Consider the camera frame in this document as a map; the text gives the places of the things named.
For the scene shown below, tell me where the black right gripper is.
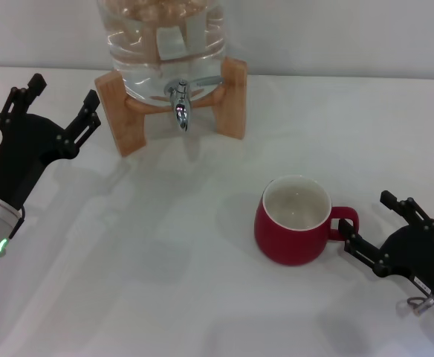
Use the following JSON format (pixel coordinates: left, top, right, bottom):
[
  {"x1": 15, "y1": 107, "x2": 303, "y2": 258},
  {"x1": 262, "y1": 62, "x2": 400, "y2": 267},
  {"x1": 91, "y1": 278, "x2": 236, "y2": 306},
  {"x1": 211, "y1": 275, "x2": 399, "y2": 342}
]
[{"x1": 338, "y1": 190, "x2": 434, "y2": 319}]

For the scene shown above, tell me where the silver metal connector plug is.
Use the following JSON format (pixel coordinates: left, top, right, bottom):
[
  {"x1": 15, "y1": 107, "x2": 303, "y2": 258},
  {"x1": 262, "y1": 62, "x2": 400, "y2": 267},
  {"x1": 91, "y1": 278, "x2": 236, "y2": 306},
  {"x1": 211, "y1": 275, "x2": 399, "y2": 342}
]
[{"x1": 406, "y1": 293, "x2": 434, "y2": 317}]

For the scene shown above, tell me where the glass water dispenser jar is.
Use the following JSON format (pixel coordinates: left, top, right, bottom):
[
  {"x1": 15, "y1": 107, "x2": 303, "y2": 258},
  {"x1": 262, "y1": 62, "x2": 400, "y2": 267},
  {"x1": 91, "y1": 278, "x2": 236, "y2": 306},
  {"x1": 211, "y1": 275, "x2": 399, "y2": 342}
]
[{"x1": 97, "y1": 0, "x2": 227, "y2": 107}]

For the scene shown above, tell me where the chrome faucet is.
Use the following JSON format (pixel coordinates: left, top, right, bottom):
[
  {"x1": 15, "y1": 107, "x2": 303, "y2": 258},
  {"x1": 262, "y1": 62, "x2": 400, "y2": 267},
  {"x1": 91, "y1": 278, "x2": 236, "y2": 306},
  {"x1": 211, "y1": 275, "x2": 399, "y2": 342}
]
[{"x1": 163, "y1": 75, "x2": 224, "y2": 133}]

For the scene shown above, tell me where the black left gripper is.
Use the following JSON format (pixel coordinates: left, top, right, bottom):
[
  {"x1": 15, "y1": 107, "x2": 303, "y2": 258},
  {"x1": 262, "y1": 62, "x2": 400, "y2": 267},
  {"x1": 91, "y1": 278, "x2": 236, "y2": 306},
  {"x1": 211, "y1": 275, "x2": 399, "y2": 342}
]
[{"x1": 0, "y1": 73, "x2": 102, "y2": 210}]

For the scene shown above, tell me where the thin dark cable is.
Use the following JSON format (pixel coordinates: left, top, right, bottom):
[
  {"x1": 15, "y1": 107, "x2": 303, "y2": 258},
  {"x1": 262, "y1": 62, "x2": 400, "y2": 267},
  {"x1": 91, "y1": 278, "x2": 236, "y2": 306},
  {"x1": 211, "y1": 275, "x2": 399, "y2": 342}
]
[{"x1": 7, "y1": 206, "x2": 27, "y2": 242}]

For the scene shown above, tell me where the red ceramic cup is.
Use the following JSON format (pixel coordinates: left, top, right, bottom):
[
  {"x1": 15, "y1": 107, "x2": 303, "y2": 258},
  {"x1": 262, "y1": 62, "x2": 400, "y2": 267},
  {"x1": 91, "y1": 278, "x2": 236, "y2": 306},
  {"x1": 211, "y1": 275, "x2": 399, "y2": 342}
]
[{"x1": 253, "y1": 174, "x2": 360, "y2": 267}]

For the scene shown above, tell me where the wooden dispenser stand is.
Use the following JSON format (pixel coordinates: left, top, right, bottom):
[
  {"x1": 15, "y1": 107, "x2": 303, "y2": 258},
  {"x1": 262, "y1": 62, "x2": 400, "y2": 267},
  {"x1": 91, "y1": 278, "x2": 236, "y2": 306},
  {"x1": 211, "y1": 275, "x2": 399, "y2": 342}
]
[{"x1": 94, "y1": 58, "x2": 247, "y2": 157}]

